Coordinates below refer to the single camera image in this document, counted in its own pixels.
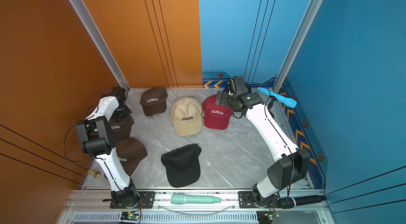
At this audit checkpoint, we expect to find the maroon cap front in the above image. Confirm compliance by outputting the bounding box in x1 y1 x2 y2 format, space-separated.
202 95 232 130

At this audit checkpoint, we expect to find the beige cap back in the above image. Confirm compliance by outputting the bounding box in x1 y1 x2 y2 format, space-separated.
171 97 203 136

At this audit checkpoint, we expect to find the brown cap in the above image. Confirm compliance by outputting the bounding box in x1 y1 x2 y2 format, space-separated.
140 87 168 117
116 137 148 176
109 115 134 141

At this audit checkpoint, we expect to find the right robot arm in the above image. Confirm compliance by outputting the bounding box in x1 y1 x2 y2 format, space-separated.
216 77 310 207

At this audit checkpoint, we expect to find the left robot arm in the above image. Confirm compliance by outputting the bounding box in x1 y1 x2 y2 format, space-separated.
75 87 139 208

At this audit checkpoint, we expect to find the black cap back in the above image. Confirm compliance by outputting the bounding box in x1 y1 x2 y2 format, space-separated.
223 86 232 95

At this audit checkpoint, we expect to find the black cap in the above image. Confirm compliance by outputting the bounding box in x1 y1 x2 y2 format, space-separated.
161 144 202 188
223 86 232 95

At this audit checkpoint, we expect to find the brown cap back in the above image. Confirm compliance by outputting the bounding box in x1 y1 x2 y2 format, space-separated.
140 87 168 117

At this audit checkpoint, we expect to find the black microphone stand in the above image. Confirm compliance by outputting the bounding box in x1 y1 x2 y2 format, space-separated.
267 96 278 118

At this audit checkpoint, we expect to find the blue microphone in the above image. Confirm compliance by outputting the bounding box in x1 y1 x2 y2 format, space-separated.
258 87 297 108

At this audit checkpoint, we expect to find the black cap front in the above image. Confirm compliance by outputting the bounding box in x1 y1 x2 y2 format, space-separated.
161 144 202 188

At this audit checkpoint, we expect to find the mint green microphone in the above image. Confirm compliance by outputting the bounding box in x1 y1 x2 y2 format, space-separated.
170 193 222 205

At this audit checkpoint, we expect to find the left green circuit board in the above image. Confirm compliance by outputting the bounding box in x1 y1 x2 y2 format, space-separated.
120 211 141 224

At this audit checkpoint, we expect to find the black microphone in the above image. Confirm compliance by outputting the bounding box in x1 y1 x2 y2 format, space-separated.
277 195 327 209

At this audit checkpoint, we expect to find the right circuit board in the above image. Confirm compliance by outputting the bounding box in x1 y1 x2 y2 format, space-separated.
256 211 280 224

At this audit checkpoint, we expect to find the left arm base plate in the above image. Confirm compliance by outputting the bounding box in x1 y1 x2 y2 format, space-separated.
110 191 155 210

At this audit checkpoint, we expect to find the aluminium front rail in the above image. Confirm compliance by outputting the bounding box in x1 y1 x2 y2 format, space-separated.
57 188 335 224

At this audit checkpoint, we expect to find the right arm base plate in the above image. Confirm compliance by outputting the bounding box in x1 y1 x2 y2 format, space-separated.
238 191 280 209

